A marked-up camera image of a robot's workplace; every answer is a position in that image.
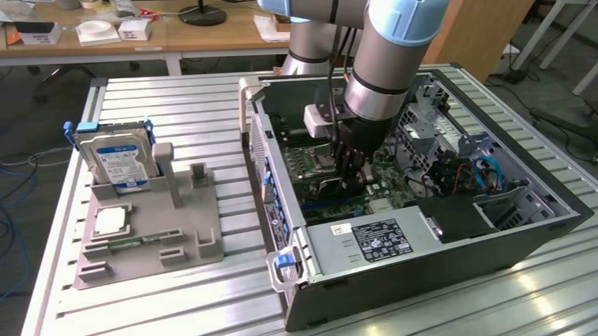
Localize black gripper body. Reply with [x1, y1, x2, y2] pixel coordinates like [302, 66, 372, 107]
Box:
[338, 116, 394, 158]

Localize Nvidia Quadro graphics card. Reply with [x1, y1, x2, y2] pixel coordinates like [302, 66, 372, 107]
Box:
[306, 176, 366, 207]

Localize CPU socket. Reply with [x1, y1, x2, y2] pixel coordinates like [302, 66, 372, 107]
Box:
[310, 143, 338, 171]

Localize black labelled RAM stick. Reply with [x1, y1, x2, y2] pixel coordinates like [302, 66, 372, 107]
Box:
[303, 171, 341, 183]

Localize green motherboard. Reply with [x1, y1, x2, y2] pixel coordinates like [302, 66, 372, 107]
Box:
[270, 115, 422, 227]

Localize metal disk bay cage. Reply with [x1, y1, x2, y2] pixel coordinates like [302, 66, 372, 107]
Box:
[394, 103, 469, 183]

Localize grey power supply unit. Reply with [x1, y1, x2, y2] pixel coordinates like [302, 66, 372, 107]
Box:
[306, 206, 444, 276]

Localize black plastic shroud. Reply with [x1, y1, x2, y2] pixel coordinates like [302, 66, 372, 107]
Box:
[418, 195, 500, 244]

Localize black power adapter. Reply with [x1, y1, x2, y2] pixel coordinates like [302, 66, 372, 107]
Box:
[504, 69, 529, 85]

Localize black open PC case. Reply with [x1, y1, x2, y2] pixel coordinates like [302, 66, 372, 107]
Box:
[238, 68, 596, 333]

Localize wooden cabinet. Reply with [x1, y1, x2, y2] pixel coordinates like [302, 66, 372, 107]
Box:
[420, 0, 537, 82]

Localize grey parts rack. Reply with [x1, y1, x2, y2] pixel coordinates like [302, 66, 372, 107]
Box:
[73, 141, 226, 290]

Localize hard disk with blue rails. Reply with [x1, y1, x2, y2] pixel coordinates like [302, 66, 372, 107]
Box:
[65, 117, 158, 193]

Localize black round lamp base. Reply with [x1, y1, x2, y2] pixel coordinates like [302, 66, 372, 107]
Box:
[179, 0, 229, 27]

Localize green RAM stick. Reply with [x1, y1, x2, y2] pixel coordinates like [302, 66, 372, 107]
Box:
[107, 234, 163, 248]

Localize silver CPU chip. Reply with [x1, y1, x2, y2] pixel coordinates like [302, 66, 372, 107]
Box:
[93, 206, 133, 237]

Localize small white labelled box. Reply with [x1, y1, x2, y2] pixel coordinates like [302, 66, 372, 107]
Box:
[117, 19, 154, 41]

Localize white round container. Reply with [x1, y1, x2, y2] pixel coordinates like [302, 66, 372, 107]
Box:
[75, 20, 122, 47]

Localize white box with black top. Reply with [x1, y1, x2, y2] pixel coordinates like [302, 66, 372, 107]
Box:
[14, 21, 63, 46]

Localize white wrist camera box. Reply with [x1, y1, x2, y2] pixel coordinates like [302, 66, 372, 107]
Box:
[303, 104, 346, 138]

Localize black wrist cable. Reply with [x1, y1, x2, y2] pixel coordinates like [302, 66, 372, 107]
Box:
[326, 27, 364, 157]

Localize blue data wire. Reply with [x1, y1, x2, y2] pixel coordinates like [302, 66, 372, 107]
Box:
[472, 156, 509, 194]

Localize grey disk bay bracket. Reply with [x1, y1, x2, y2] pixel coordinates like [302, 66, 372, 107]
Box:
[474, 185, 553, 232]

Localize grey case handle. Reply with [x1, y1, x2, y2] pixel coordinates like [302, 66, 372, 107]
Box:
[265, 244, 310, 293]

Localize white table frame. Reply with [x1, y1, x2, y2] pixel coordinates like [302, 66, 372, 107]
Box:
[512, 0, 598, 95]

